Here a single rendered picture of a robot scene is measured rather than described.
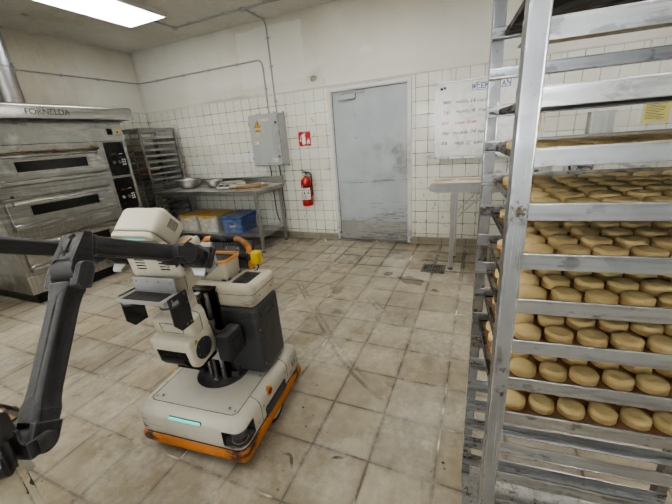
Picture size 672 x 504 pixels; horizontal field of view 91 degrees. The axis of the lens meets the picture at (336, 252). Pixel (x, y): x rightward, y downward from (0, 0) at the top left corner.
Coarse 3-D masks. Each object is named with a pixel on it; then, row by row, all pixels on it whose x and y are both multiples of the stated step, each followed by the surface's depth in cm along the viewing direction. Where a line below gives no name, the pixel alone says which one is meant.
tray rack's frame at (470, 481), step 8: (464, 472) 133; (472, 472) 132; (464, 480) 130; (472, 480) 130; (464, 488) 127; (472, 488) 127; (496, 488) 126; (504, 488) 126; (512, 488) 126; (520, 488) 125; (528, 488) 125; (656, 488) 111; (664, 488) 110; (464, 496) 124; (472, 496) 124; (504, 496) 123; (512, 496) 123; (520, 496) 123; (528, 496) 122; (536, 496) 122; (544, 496) 122; (552, 496) 122; (560, 496) 122
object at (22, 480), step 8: (16, 472) 79; (24, 472) 81; (0, 480) 77; (8, 480) 78; (16, 480) 80; (24, 480) 81; (32, 480) 83; (0, 488) 77; (8, 488) 78; (16, 488) 80; (24, 488) 81; (32, 488) 83; (0, 496) 77; (8, 496) 78; (16, 496) 80; (24, 496) 81; (32, 496) 83; (40, 496) 85
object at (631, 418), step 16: (512, 400) 73; (528, 400) 74; (544, 400) 73; (560, 400) 72; (576, 400) 72; (560, 416) 71; (576, 416) 69; (592, 416) 69; (608, 416) 68; (624, 416) 68; (640, 416) 67; (656, 416) 67; (656, 432) 66
